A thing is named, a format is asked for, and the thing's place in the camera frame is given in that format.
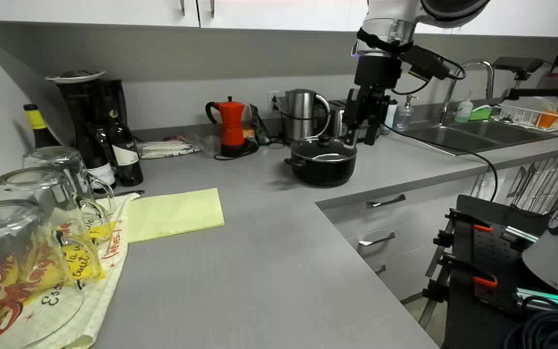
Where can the dish drying rack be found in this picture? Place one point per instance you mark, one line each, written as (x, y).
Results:
(537, 112)

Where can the stainless steel electric kettle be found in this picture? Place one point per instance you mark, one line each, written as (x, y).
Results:
(307, 114)

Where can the black equipment stand orange clips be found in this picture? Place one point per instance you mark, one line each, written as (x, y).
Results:
(499, 273)

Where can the middle upturned glass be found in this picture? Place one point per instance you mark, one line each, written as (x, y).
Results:
(65, 219)

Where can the yellow cloth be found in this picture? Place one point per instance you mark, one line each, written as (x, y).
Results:
(173, 213)

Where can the chrome sink faucet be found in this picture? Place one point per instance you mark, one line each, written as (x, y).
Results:
(479, 73)

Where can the clear soap dispenser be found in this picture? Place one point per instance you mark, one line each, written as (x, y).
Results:
(404, 112)

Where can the rear upturned glass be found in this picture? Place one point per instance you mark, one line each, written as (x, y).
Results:
(70, 162)

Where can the dark bottle white label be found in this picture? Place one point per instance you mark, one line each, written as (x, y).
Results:
(125, 151)

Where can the stainless steel sink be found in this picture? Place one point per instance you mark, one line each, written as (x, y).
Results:
(477, 135)

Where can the lower drawer handle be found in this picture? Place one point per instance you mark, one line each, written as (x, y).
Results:
(367, 242)

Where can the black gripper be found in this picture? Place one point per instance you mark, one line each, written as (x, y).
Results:
(369, 96)

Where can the upper drawer handle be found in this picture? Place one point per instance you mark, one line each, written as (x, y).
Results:
(375, 203)

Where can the red moka pot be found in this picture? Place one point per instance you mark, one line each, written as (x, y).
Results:
(229, 116)

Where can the upturned glass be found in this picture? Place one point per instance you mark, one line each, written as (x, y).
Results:
(34, 294)
(65, 219)
(70, 162)

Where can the printed dish towel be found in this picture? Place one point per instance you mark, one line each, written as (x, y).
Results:
(96, 277)

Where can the dark wine bottle yellow cap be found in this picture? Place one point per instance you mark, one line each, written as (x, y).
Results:
(41, 131)

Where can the green dish soap bottle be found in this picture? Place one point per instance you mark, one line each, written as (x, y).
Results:
(469, 112)

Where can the front upturned glass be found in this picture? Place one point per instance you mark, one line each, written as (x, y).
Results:
(34, 294)

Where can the white upper cabinets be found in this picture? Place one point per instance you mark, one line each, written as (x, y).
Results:
(506, 17)

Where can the black cooking pot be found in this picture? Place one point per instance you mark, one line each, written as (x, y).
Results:
(322, 174)

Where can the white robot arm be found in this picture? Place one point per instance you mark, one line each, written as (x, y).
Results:
(384, 42)

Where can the silver toaster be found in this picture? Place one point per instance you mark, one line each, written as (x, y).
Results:
(336, 110)

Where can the drawer handle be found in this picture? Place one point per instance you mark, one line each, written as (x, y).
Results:
(375, 203)
(367, 242)

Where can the black coffee machine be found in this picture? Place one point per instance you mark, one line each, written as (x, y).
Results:
(90, 98)

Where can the folded cloth by wall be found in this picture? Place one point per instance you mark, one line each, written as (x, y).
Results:
(167, 147)

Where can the glass pot lid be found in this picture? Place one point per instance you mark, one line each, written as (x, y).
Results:
(322, 149)

